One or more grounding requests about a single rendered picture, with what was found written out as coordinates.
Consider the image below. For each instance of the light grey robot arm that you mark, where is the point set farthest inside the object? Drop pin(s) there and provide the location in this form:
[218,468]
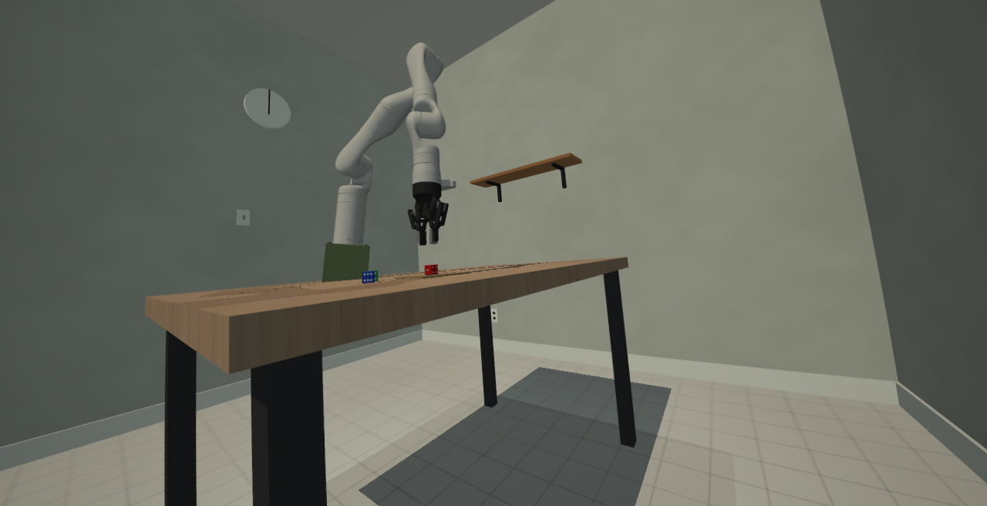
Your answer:
[426,122]

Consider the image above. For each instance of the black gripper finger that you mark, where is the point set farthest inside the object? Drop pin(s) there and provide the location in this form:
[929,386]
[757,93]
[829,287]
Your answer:
[441,211]
[415,217]

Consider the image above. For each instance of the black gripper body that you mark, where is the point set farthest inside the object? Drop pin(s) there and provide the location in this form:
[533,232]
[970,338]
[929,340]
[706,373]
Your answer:
[427,192]

